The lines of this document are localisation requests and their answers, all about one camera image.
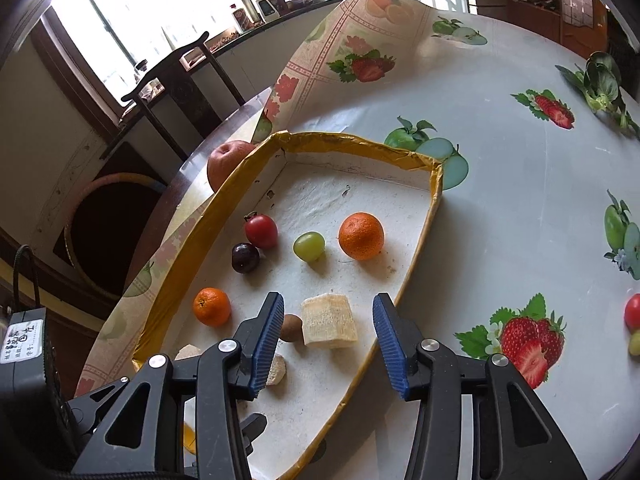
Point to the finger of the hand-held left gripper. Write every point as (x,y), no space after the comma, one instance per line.
(254,427)

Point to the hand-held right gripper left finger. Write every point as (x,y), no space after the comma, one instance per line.
(265,345)

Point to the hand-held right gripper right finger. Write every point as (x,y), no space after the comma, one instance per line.
(392,355)

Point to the dark red date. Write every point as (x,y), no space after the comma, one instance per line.
(291,328)

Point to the small mandarin orange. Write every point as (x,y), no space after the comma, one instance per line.
(212,307)

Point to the blocky beige sugarcane chunk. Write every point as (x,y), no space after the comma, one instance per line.
(330,321)

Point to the dark purple plum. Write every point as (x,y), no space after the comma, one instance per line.
(245,258)

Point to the green grape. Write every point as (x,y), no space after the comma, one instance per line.
(635,342)
(308,246)

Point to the red cherry tomato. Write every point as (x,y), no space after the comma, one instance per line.
(261,231)
(634,312)

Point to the large mandarin orange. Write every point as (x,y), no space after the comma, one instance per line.
(361,236)

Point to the white tray with yellow rim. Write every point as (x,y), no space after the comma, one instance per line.
(325,200)

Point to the red apple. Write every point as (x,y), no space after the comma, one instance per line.
(225,165)

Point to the fruit print tablecloth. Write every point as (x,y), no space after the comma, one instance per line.
(500,185)

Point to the dark wooden chair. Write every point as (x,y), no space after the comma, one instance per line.
(135,94)

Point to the small red label bottle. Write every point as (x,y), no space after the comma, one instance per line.
(241,15)

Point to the white spray bottle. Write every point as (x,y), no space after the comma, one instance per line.
(264,7)

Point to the green bok choy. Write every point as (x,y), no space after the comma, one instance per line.
(602,80)

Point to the wooden cabinet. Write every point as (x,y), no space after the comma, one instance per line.
(540,10)

